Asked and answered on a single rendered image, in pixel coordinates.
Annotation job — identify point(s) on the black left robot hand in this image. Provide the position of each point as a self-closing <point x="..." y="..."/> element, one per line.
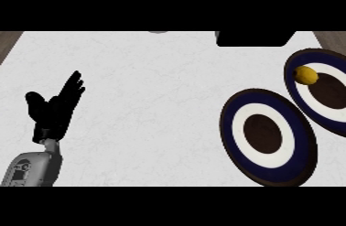
<point x="57" y="113"/>

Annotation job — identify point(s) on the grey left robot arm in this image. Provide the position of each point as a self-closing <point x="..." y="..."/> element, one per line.
<point x="34" y="168"/>

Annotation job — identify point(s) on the blue white brown plate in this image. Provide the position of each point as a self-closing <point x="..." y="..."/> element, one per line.
<point x="327" y="91"/>
<point x="268" y="137"/>

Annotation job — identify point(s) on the yellow lemon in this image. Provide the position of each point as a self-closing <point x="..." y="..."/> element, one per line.
<point x="306" y="75"/>

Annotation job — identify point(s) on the black appliance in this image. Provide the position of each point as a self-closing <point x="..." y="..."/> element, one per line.
<point x="252" y="39"/>

